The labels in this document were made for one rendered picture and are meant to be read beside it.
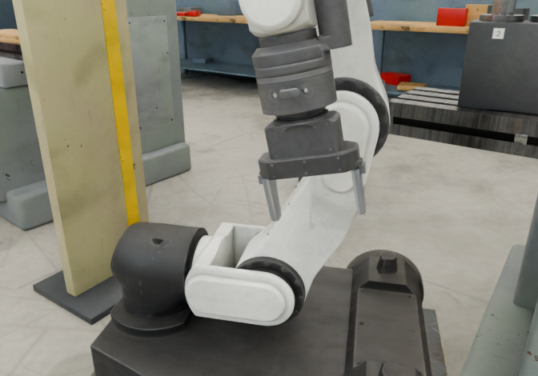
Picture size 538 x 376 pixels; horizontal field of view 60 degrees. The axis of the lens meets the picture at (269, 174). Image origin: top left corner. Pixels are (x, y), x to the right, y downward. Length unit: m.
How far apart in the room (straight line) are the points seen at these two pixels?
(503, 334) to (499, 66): 0.89
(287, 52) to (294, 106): 0.06
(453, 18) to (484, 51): 3.82
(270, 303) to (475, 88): 0.66
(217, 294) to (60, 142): 1.15
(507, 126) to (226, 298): 0.69
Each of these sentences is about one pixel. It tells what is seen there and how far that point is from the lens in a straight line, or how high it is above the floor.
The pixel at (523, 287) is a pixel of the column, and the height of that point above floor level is 0.28.
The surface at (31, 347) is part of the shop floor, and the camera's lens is 2.00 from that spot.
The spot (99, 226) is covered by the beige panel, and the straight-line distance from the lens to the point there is 2.08.
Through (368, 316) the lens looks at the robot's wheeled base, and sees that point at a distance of 1.01.
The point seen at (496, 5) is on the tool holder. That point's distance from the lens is 1.19.
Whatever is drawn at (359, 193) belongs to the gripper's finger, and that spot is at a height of 0.98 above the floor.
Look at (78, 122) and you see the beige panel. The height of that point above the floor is 0.74.
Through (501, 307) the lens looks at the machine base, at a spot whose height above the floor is 0.20.
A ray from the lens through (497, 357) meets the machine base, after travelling 1.62.
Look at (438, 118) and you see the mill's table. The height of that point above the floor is 0.93.
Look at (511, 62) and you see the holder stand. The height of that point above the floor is 1.06.
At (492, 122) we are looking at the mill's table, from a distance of 1.13.
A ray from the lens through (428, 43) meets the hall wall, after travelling 5.64.
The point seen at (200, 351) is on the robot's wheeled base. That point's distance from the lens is 0.95.
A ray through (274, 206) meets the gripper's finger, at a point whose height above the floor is 0.95.
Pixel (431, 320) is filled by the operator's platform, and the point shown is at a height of 0.40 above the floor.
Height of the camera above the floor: 1.20
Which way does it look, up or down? 21 degrees down
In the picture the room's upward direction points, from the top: straight up
